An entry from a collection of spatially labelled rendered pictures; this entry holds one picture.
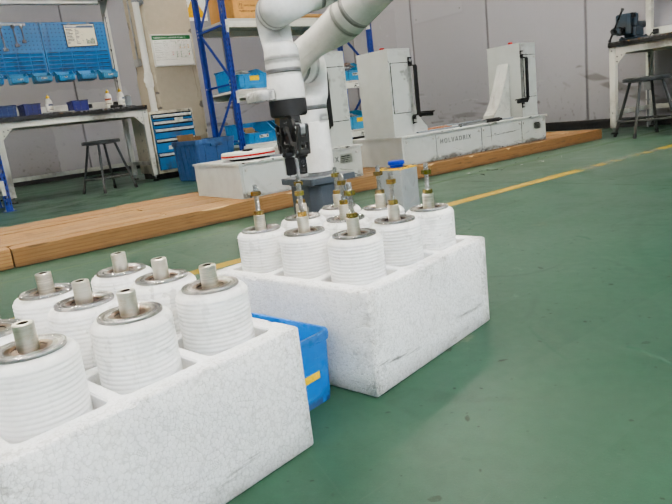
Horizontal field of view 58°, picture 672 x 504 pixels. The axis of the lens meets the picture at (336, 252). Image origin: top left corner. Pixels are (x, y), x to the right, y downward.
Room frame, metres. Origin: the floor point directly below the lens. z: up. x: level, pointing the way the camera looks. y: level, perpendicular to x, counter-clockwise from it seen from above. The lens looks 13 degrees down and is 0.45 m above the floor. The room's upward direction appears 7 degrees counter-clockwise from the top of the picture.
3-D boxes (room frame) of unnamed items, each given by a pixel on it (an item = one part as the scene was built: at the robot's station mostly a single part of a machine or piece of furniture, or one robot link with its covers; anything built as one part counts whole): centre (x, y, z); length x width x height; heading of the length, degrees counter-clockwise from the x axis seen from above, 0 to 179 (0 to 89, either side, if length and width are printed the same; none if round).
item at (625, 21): (5.14, -2.58, 0.87); 0.41 x 0.17 x 0.25; 126
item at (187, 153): (5.77, 1.11, 0.18); 0.50 x 0.41 x 0.37; 40
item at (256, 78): (6.46, 0.74, 0.89); 0.50 x 0.38 x 0.21; 37
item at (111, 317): (0.69, 0.25, 0.25); 0.08 x 0.08 x 0.01
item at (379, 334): (1.17, -0.03, 0.09); 0.39 x 0.39 x 0.18; 48
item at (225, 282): (0.78, 0.17, 0.25); 0.08 x 0.08 x 0.01
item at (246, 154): (3.43, 0.42, 0.29); 0.30 x 0.30 x 0.06
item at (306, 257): (1.09, 0.05, 0.16); 0.10 x 0.10 x 0.18
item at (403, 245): (1.10, -0.11, 0.16); 0.10 x 0.10 x 0.18
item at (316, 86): (1.63, 0.02, 0.54); 0.09 x 0.09 x 0.17; 43
